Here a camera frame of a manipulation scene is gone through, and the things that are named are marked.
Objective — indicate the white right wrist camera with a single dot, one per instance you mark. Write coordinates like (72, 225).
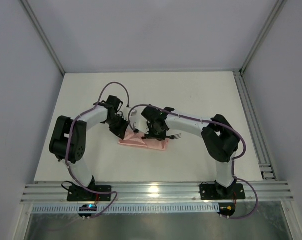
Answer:
(136, 121)

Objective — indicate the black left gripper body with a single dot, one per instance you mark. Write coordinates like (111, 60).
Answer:
(120, 127)

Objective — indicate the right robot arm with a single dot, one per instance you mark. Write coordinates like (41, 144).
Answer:
(222, 142)

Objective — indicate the right controller board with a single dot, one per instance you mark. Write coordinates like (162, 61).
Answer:
(226, 210)

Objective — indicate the left frame post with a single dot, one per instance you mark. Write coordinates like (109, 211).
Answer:
(25, 4)

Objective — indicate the controller board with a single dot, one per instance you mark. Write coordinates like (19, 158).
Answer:
(226, 210)
(87, 210)

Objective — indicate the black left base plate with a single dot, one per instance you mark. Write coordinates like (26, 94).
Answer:
(78, 194)

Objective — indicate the aluminium rail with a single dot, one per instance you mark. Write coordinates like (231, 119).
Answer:
(259, 143)
(154, 192)

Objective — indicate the frame post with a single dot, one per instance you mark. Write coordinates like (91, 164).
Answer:
(263, 33)
(25, 4)

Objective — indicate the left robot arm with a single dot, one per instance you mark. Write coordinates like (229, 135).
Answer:
(69, 138)

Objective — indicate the pink satin napkin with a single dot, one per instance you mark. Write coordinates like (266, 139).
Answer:
(136, 140)

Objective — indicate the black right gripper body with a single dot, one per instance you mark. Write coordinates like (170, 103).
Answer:
(155, 133)

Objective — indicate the left controller board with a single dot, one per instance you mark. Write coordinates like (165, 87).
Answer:
(87, 210)

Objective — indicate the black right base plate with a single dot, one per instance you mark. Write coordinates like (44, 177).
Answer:
(211, 191)

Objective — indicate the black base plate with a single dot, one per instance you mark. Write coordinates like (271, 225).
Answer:
(78, 194)
(211, 191)

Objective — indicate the slotted cable duct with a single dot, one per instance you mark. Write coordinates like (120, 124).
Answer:
(129, 208)

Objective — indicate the aluminium front rail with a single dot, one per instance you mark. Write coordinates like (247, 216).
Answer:
(154, 192)

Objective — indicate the aluminium right side rail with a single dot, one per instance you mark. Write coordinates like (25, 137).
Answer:
(259, 143)

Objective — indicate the metal fork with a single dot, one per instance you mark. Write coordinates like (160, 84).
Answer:
(174, 136)

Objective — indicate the right frame post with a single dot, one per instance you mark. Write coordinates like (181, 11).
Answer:
(263, 33)

